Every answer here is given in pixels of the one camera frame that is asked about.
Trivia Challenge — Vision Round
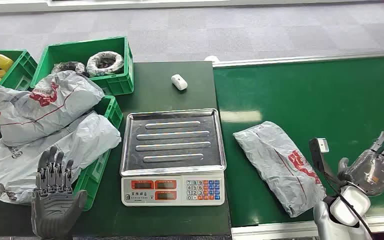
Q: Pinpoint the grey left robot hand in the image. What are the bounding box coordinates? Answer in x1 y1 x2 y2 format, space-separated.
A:
30 145 89 240

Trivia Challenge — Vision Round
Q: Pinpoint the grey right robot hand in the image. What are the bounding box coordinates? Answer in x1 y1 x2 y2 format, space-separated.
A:
337 130 384 197

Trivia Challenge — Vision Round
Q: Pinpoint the grey package with black print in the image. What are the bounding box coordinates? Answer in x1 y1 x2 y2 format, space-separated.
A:
233 120 327 219

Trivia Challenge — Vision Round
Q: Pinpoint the large pale grey package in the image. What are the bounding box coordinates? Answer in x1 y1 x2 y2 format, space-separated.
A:
0 111 122 205

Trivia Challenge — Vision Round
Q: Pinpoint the grey package with red print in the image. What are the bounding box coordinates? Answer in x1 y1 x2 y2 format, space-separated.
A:
0 70 105 147

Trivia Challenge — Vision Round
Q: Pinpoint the green conveyor belt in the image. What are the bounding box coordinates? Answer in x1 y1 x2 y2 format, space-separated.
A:
211 48 384 240

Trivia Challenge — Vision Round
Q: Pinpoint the green crate with packages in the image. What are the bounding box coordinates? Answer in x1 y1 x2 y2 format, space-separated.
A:
0 95 124 212

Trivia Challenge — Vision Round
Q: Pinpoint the electronic scale with steel tray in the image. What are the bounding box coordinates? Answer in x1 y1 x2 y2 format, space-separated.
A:
119 108 227 207

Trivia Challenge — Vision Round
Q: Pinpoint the green crate with yellow coils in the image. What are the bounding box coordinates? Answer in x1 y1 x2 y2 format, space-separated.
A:
0 49 39 133

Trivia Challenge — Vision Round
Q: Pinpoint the dark wrapped coil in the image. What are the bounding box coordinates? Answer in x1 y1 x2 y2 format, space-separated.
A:
50 61 90 79

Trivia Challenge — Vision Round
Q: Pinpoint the small white plastic device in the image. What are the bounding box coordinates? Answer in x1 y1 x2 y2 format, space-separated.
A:
170 73 189 92

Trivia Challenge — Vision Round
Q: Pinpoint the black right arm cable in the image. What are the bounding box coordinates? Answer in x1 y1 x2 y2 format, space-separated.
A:
322 172 375 240

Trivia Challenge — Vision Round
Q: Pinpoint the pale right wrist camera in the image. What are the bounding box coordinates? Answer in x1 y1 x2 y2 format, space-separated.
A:
308 137 347 188

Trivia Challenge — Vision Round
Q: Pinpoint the wrapped ring coil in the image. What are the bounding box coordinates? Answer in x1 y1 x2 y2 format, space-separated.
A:
85 50 125 78

